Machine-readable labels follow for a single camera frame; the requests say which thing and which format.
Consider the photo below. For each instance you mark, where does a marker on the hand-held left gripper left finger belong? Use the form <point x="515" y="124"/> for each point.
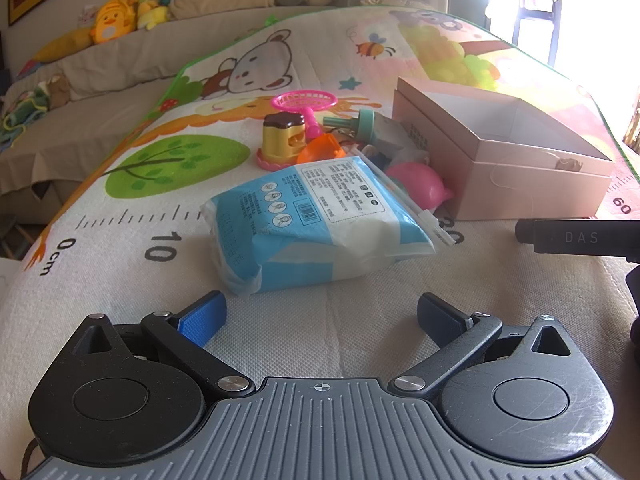
<point x="202" y="317"/>

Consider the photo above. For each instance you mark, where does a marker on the beige covered sofa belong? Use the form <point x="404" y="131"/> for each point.
<point x="95" y="90"/>

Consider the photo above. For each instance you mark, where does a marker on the orange plastic toy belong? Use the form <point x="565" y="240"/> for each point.
<point x="322" y="147"/>

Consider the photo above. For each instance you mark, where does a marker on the black window rack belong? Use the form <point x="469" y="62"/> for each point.
<point x="537" y="10"/>

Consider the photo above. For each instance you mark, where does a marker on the pink cardboard box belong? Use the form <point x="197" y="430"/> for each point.
<point x="525" y="180"/>

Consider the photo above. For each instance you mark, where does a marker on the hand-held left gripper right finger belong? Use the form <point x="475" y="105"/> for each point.
<point x="440" y="317"/>

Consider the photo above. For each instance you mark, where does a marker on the brown plush toy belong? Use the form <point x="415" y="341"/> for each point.
<point x="59" y="91"/>

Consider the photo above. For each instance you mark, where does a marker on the small yellow bear plush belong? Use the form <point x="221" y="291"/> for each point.
<point x="145" y="7"/>

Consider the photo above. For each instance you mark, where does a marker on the yellow pudding toy brown top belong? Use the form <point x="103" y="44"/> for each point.
<point x="280" y="142"/>

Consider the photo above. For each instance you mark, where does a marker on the yellow duck plush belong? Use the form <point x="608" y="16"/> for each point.
<point x="111" y="22"/>

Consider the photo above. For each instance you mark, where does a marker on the yellow long plush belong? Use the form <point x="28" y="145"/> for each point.
<point x="65" y="45"/>

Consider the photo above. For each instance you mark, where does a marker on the pink toy net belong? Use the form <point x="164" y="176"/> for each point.
<point x="302" y="101"/>

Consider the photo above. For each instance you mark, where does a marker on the green cloth toy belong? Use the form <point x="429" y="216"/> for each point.
<point x="22" y="110"/>

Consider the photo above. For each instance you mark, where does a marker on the pink round toy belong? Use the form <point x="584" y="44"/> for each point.
<point x="417" y="182"/>

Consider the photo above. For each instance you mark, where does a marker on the green toy bottle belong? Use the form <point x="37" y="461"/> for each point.
<point x="362" y="126"/>

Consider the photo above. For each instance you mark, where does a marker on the printed cartoon play mat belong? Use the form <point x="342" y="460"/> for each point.
<point x="350" y="310"/>

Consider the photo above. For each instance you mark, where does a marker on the blue tissue packet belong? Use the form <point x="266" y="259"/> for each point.
<point x="320" y="220"/>

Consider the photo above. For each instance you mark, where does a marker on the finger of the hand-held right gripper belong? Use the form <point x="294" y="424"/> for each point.
<point x="635" y="290"/>
<point x="565" y="236"/>

